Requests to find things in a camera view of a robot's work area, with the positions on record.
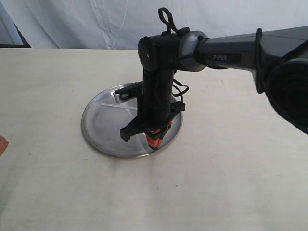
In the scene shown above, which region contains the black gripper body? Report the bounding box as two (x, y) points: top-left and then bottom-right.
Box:
(115, 70), (186, 142)

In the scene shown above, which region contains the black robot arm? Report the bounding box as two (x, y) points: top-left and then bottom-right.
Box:
(0, 26), (308, 158)

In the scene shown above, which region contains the round silver metal plate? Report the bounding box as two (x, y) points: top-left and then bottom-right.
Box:
(81, 83), (183, 158)

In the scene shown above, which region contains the white backdrop cloth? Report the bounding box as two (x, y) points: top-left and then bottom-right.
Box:
(1, 0), (308, 49)

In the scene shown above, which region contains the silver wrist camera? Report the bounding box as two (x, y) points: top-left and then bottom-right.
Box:
(114, 93), (125, 104)

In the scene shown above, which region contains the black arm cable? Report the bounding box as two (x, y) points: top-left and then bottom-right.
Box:
(157, 7), (191, 102)

